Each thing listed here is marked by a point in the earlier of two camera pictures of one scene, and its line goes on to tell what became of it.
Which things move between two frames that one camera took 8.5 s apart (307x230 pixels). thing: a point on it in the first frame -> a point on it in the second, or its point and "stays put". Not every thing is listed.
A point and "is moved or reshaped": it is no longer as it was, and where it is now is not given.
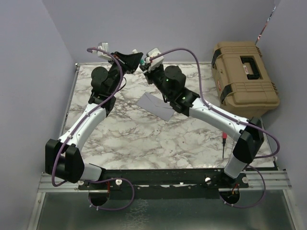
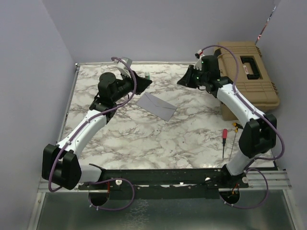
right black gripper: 149,74 -> 186,80
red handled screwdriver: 224,136 stays put
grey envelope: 156,106 stays put
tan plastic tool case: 245,89 stays put
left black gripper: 129,62 -> 142,83
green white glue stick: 142,62 is moved or reshaped
